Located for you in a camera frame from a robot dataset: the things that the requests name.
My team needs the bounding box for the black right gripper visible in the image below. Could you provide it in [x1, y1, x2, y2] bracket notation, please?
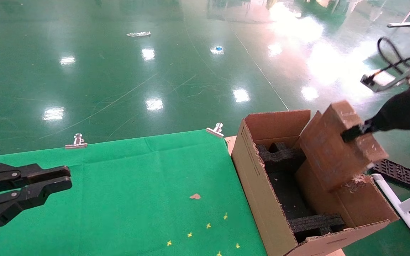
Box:
[340, 82, 410, 144]

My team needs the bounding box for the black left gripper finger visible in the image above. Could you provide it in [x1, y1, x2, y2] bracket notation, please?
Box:
[0, 177, 73, 244]
[0, 159, 71, 195]

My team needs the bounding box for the small brown cardboard box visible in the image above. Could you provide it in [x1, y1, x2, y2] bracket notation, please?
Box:
[295, 101, 389, 192]

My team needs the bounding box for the large open cardboard carton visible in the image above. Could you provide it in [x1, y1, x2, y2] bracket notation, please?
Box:
[231, 109, 400, 256]

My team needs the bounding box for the black plastic grid pallet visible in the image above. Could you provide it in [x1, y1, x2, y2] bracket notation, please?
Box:
[370, 159, 410, 191]

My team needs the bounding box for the silver binder clip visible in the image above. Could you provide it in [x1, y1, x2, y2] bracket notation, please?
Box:
[206, 123, 225, 138]
[64, 133, 88, 149]

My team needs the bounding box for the black foam insert block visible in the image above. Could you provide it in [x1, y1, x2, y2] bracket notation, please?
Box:
[256, 142, 307, 174]
[288, 213, 346, 244]

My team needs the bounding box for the black foam bottom pad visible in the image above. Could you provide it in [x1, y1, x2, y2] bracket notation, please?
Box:
[267, 170, 314, 221]

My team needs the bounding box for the white metal stand foot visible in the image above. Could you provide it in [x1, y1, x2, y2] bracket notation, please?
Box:
[387, 0, 410, 28]

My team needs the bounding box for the green table cloth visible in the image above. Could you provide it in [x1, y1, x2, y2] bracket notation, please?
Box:
[0, 129, 268, 256]

